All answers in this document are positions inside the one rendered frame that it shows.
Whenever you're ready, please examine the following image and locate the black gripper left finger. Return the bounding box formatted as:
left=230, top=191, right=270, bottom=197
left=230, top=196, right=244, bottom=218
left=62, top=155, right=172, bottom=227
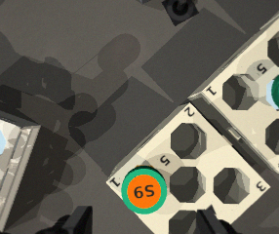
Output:
left=35, top=206, right=93, bottom=234

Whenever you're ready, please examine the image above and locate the white done button box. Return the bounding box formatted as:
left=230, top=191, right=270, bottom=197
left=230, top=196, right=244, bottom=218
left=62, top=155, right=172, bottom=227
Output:
left=162, top=0, right=198, bottom=26

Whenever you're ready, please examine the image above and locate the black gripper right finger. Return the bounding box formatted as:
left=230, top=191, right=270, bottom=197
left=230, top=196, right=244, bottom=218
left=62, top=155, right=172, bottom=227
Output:
left=196, top=210, right=241, bottom=234

